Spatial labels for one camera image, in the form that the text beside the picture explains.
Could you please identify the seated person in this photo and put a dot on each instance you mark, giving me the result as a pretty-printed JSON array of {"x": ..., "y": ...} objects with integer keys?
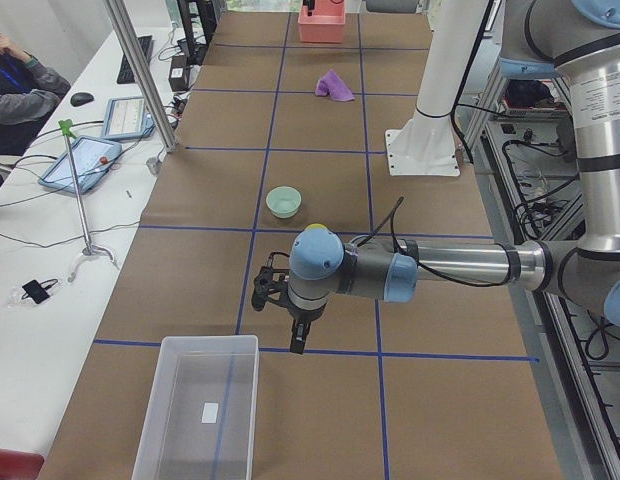
[{"x": 29, "y": 94}]

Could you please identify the red object at corner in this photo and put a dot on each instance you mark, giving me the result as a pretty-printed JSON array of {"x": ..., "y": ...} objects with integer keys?
[{"x": 20, "y": 465}]

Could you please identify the black power adapter box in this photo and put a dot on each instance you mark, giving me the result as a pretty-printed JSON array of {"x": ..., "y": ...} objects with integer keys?
[{"x": 179, "y": 73}]

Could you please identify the blue teach pendant far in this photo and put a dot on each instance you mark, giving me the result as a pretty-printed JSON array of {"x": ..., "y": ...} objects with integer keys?
[{"x": 127, "y": 118}]

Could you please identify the metal stand with green clip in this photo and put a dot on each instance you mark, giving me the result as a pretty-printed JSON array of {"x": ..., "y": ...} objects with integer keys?
[{"x": 91, "y": 250}]

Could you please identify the pink plastic bin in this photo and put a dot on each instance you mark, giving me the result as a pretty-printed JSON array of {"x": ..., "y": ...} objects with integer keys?
[{"x": 322, "y": 21}]

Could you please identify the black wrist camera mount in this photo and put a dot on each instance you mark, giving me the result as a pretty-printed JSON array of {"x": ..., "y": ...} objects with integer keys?
[{"x": 271, "y": 284}]

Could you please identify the purple cloth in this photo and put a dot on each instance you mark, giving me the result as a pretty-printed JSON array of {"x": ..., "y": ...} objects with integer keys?
[{"x": 331, "y": 85}]

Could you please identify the mint green bowl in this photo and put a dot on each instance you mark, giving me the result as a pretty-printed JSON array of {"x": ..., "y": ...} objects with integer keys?
[{"x": 284, "y": 201}]

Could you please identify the black small device with strap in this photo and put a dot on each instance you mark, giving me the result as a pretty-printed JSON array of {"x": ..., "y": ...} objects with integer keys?
[{"x": 37, "y": 291}]

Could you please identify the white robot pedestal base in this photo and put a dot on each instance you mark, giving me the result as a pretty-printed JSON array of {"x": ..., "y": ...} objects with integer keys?
[{"x": 425, "y": 145}]

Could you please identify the yellow plastic cup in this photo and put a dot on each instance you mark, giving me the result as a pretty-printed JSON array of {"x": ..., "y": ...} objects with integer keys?
[{"x": 315, "y": 226}]

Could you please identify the blue teach pendant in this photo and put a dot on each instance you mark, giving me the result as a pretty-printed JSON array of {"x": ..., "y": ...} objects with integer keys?
[
  {"x": 93, "y": 158},
  {"x": 127, "y": 118}
]

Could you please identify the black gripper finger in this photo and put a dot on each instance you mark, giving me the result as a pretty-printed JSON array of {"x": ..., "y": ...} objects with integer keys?
[{"x": 297, "y": 342}]

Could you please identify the blue teach pendant near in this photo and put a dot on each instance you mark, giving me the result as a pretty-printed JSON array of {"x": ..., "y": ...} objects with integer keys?
[{"x": 93, "y": 158}]

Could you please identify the clear plastic storage box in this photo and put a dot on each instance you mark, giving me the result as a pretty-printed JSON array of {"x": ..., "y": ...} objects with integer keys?
[{"x": 200, "y": 419}]

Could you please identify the black computer mouse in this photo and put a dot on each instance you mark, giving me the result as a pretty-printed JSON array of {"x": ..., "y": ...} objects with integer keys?
[{"x": 81, "y": 98}]

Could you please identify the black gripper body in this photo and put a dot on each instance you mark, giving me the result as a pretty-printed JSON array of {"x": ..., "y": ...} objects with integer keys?
[{"x": 304, "y": 314}]

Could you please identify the aluminium frame post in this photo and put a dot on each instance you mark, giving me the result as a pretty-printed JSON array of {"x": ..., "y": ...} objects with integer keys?
[{"x": 131, "y": 48}]

